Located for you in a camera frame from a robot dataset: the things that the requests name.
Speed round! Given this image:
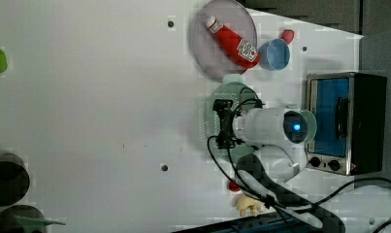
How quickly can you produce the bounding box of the red ketchup bottle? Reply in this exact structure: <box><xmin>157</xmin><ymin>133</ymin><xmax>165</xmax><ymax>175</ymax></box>
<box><xmin>206</xmin><ymin>16</ymin><xmax>260</xmax><ymax>69</ymax></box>

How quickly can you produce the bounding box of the mint green plastic strainer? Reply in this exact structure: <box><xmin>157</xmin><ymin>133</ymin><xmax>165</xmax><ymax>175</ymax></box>
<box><xmin>202</xmin><ymin>75</ymin><xmax>263</xmax><ymax>162</ymax></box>

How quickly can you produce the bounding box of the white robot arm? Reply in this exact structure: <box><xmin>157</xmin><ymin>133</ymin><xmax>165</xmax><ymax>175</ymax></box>
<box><xmin>209</xmin><ymin>99</ymin><xmax>348</xmax><ymax>233</ymax></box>

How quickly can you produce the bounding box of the small red toy strawberry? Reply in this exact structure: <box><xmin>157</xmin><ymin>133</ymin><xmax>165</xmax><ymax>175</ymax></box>
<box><xmin>228</xmin><ymin>182</ymin><xmax>241</xmax><ymax>192</ymax></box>

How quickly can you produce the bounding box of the upper black cylinder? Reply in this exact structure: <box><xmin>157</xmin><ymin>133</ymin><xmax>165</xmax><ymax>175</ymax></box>
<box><xmin>0</xmin><ymin>153</ymin><xmax>30</xmax><ymax>207</ymax></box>

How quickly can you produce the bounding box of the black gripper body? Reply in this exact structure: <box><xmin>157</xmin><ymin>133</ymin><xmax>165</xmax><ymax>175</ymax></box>
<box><xmin>212</xmin><ymin>99</ymin><xmax>244</xmax><ymax>150</ymax></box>

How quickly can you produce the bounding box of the grey round plate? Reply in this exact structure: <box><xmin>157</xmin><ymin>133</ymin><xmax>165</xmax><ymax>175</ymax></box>
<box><xmin>190</xmin><ymin>0</ymin><xmax>257</xmax><ymax>81</ymax></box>

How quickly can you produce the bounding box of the lower black cylinder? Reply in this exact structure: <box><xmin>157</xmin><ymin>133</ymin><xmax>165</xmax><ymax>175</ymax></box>
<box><xmin>0</xmin><ymin>204</ymin><xmax>49</xmax><ymax>233</ymax></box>

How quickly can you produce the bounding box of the large red toy strawberry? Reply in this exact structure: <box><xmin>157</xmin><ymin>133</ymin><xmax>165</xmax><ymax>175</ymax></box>
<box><xmin>281</xmin><ymin>29</ymin><xmax>295</xmax><ymax>45</ymax></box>

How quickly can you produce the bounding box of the black toaster oven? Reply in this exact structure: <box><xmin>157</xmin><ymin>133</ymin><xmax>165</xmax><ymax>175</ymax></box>
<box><xmin>306</xmin><ymin>72</ymin><xmax>387</xmax><ymax>176</ymax></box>

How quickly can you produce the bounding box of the black cylinder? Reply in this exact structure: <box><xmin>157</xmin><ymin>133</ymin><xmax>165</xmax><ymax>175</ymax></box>
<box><xmin>0</xmin><ymin>204</ymin><xmax>49</xmax><ymax>233</ymax></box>
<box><xmin>0</xmin><ymin>153</ymin><xmax>30</xmax><ymax>207</ymax></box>

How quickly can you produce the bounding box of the blue plastic bowl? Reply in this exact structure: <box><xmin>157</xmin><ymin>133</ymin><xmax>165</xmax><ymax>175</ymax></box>
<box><xmin>258</xmin><ymin>39</ymin><xmax>290</xmax><ymax>71</ymax></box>

